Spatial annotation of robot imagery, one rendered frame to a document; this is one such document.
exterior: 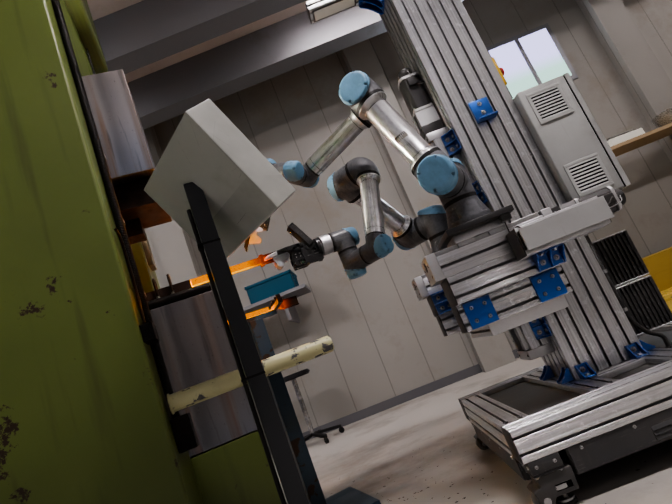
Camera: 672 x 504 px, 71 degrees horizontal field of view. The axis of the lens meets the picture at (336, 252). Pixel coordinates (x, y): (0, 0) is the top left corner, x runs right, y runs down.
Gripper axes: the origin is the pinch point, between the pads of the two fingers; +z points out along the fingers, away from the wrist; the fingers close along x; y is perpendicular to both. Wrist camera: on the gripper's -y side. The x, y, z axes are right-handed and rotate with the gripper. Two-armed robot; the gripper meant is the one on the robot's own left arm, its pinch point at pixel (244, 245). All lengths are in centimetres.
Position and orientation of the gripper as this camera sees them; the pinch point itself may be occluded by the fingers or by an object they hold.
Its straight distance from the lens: 175.3
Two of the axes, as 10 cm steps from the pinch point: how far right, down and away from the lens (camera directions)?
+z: -1.4, 9.4, -3.2
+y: 9.7, 1.9, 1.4
